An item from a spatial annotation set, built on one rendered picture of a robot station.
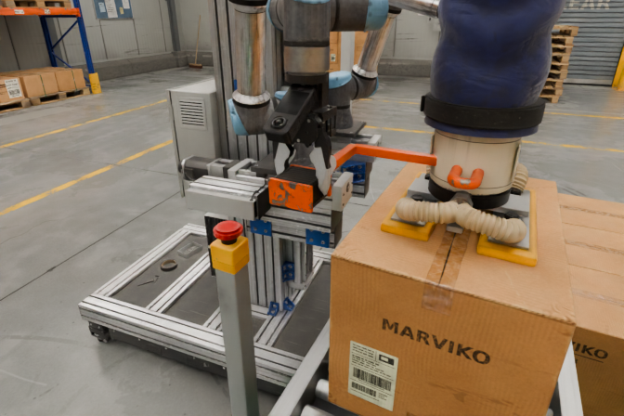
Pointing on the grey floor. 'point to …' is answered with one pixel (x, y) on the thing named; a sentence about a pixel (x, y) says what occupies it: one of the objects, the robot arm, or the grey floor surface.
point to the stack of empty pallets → (562, 45)
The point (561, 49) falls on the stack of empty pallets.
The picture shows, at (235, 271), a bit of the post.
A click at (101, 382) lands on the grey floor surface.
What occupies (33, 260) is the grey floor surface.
